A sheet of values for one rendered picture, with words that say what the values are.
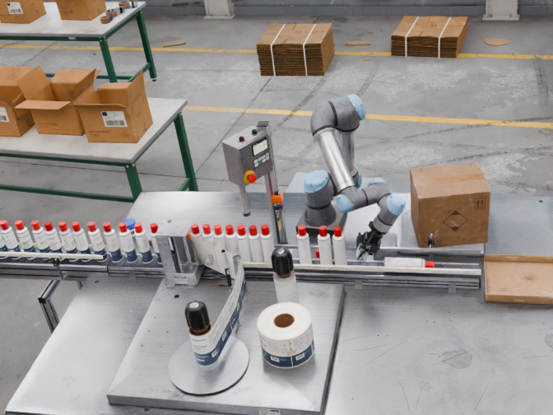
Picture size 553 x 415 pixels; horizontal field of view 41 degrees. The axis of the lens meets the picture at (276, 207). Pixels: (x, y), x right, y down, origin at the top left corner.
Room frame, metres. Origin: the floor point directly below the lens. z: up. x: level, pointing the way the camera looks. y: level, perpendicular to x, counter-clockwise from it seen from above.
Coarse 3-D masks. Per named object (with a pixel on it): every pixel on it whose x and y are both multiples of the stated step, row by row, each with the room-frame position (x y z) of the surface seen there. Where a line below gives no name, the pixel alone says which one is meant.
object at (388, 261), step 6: (384, 258) 2.39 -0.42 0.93; (390, 258) 2.39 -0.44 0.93; (396, 258) 2.38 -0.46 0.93; (402, 258) 2.38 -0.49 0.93; (408, 258) 2.38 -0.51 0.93; (384, 264) 2.37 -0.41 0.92; (390, 264) 2.36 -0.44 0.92; (396, 264) 2.36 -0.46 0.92; (402, 264) 2.35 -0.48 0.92; (408, 264) 2.34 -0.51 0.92; (414, 264) 2.34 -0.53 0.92; (420, 264) 2.33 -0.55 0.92; (426, 264) 2.33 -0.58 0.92; (432, 264) 2.32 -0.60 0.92
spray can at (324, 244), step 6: (318, 228) 2.46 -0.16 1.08; (324, 228) 2.46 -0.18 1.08; (324, 234) 2.45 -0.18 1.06; (318, 240) 2.45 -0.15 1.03; (324, 240) 2.44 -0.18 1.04; (318, 246) 2.46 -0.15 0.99; (324, 246) 2.44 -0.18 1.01; (330, 246) 2.45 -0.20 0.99; (324, 252) 2.44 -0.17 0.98; (330, 252) 2.45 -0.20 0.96; (324, 258) 2.44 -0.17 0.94; (330, 258) 2.44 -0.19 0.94; (330, 264) 2.44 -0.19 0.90
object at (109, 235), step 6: (108, 222) 2.74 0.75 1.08; (108, 228) 2.72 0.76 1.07; (108, 234) 2.71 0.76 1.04; (114, 234) 2.73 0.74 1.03; (108, 240) 2.71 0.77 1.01; (114, 240) 2.72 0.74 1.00; (108, 246) 2.71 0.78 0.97; (114, 246) 2.71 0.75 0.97; (114, 252) 2.71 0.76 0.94; (120, 252) 2.73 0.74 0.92; (114, 258) 2.71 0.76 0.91; (120, 258) 2.72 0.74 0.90
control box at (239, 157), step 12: (240, 132) 2.67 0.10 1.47; (264, 132) 2.64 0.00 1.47; (228, 144) 2.58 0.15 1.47; (240, 144) 2.56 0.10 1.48; (228, 156) 2.59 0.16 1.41; (240, 156) 2.54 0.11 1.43; (252, 156) 2.57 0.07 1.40; (228, 168) 2.60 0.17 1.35; (240, 168) 2.54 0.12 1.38; (252, 168) 2.57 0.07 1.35; (264, 168) 2.61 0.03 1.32; (240, 180) 2.54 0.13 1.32
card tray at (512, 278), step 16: (496, 256) 2.38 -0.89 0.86; (512, 256) 2.37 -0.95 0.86; (528, 256) 2.35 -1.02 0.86; (544, 256) 2.33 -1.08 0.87; (496, 272) 2.32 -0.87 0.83; (512, 272) 2.30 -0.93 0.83; (528, 272) 2.29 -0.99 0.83; (544, 272) 2.27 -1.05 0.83; (496, 288) 2.22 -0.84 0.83; (512, 288) 2.20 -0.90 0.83; (528, 288) 2.19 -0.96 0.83; (544, 288) 2.17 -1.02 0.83
